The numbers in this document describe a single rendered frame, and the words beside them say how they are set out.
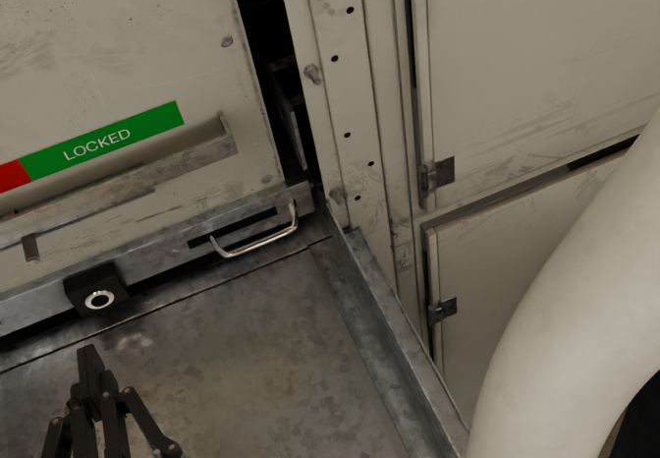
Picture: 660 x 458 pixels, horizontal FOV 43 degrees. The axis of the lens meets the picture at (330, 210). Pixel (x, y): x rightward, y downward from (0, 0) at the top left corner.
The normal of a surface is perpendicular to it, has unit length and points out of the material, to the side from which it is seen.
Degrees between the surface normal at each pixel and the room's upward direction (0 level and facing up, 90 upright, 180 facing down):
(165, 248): 90
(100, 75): 90
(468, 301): 90
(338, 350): 0
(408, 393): 0
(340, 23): 90
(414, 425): 0
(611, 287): 46
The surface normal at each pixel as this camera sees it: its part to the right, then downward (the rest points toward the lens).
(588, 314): -0.57, 0.08
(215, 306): -0.13, -0.60
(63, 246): 0.37, 0.71
